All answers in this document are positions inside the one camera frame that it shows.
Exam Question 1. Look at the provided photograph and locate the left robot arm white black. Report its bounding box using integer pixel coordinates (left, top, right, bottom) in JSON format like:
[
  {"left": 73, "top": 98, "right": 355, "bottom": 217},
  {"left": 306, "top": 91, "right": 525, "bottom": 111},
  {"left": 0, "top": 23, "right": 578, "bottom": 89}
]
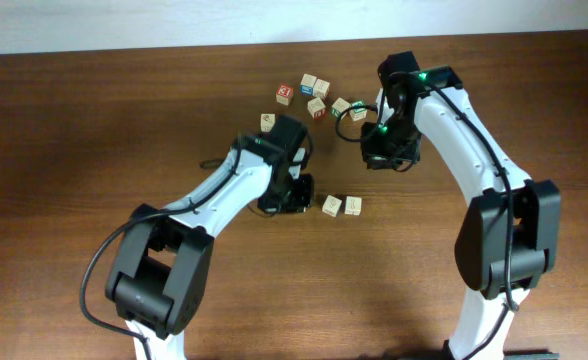
[{"left": 105, "top": 115, "right": 314, "bottom": 359}]

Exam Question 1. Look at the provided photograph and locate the green letter B block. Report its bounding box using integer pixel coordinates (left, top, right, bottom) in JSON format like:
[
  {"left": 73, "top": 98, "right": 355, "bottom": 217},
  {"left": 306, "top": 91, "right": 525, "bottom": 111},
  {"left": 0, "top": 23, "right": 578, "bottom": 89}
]
[{"left": 349, "top": 101, "right": 368, "bottom": 121}]

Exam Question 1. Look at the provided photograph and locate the green sided wooden block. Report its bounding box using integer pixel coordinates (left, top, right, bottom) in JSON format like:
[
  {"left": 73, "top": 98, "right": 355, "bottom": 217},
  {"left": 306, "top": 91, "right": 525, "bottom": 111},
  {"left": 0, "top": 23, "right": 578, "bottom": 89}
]
[{"left": 330, "top": 98, "right": 351, "bottom": 119}]

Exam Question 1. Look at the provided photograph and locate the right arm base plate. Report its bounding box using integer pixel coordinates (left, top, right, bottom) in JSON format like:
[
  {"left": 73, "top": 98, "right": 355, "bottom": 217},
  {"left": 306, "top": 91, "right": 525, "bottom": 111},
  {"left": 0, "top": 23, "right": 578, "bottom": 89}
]
[{"left": 441, "top": 339, "right": 560, "bottom": 360}]

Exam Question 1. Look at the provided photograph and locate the red number wooden block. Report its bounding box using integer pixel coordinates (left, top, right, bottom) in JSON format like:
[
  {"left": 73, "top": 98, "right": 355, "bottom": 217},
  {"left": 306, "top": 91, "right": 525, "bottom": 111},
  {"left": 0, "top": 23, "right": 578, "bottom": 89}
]
[{"left": 275, "top": 84, "right": 294, "bottom": 106}]

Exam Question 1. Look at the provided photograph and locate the blue sided wooden block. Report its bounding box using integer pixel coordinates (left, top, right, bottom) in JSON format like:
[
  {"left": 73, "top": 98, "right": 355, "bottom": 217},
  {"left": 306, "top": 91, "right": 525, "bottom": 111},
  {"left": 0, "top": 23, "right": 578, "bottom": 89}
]
[{"left": 300, "top": 74, "right": 317, "bottom": 96}]

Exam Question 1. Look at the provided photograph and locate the red sided wooden block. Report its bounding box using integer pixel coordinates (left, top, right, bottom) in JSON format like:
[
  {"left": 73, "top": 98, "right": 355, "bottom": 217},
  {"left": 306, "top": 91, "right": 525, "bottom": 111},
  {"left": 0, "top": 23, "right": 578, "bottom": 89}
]
[{"left": 307, "top": 97, "right": 327, "bottom": 119}]

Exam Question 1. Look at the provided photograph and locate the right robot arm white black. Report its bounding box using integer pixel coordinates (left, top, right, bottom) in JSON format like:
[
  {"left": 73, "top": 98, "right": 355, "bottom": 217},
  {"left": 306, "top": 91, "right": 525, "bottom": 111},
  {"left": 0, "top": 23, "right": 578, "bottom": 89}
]
[{"left": 361, "top": 51, "right": 561, "bottom": 359}]

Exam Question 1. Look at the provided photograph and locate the carrot picture wooden block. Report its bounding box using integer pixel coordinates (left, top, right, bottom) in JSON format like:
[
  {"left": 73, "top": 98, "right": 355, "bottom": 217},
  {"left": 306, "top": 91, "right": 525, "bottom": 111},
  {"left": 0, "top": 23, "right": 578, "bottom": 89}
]
[{"left": 260, "top": 114, "right": 276, "bottom": 132}]

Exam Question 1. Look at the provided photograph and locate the blue edged wooden block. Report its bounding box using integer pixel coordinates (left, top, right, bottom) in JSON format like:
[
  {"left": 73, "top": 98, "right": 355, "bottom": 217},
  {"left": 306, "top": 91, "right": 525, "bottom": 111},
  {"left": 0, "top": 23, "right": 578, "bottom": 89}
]
[{"left": 322, "top": 195, "right": 342, "bottom": 217}]

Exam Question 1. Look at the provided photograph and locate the plain picture wooden block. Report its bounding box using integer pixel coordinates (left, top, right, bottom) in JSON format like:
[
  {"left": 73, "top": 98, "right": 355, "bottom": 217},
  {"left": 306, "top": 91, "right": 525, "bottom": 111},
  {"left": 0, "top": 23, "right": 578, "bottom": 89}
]
[{"left": 313, "top": 79, "right": 330, "bottom": 100}]

